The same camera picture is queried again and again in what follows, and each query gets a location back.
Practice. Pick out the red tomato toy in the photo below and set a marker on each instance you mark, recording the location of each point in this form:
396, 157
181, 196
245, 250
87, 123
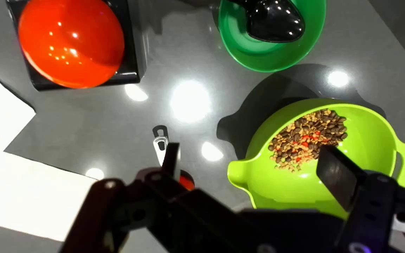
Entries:
159, 143

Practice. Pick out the dried beans heap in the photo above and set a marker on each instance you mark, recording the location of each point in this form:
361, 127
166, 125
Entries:
308, 139

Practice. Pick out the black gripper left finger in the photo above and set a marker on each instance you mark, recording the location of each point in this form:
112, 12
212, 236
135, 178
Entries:
169, 163

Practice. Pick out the red glossy dome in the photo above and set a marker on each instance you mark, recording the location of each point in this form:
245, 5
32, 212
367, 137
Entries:
70, 43

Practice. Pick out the black plastic spoon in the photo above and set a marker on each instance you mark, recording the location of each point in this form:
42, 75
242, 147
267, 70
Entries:
273, 22

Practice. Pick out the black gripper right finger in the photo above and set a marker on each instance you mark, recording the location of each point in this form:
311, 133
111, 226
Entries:
340, 177

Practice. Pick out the black square box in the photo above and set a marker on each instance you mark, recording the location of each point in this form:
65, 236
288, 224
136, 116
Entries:
133, 61

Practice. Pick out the lime green bowl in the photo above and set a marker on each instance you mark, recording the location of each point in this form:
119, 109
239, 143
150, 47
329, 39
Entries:
281, 192

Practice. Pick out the white paper sheet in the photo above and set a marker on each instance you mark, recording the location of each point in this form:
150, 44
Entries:
10, 178

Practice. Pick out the small dark green bowl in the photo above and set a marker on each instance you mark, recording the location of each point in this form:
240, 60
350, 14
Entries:
267, 57

